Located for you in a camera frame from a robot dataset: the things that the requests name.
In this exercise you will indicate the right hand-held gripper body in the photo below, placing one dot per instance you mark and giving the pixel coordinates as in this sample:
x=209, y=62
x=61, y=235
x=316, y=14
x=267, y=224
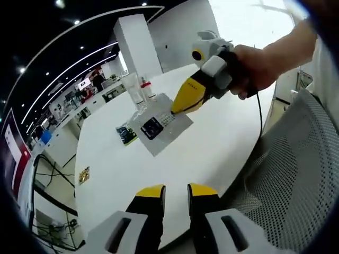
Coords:
x=214, y=68

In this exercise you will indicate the gold brown sachet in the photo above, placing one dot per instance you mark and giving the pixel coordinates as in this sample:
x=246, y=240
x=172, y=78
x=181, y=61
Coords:
x=84, y=174

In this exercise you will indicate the white square pillar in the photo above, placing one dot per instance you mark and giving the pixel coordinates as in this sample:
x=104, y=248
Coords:
x=135, y=42

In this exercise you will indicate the clear pouch with black card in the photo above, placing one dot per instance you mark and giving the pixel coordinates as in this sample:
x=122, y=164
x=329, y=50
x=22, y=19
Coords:
x=159, y=132

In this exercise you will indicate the large red display screen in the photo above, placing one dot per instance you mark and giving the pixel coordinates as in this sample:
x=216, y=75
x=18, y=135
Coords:
x=14, y=148

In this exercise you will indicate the green black sachet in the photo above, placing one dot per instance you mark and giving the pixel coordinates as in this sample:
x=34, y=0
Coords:
x=125, y=135

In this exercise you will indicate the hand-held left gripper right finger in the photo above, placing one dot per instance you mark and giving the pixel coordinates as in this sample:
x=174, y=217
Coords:
x=204, y=219

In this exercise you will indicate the clear skincare bottle red collar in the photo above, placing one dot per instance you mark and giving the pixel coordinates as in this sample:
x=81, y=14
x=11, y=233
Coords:
x=147, y=86

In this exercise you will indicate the blue storage bin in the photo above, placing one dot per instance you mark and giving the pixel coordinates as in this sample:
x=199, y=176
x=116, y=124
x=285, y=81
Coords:
x=45, y=137

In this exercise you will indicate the grey mesh office chair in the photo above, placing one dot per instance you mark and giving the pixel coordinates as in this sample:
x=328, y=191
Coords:
x=291, y=172

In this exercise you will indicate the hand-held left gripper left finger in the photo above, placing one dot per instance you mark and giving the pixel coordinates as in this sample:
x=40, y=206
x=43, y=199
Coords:
x=148, y=217

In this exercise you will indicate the person's right hand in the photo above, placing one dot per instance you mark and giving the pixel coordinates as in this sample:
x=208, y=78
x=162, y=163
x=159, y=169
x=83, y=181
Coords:
x=254, y=68

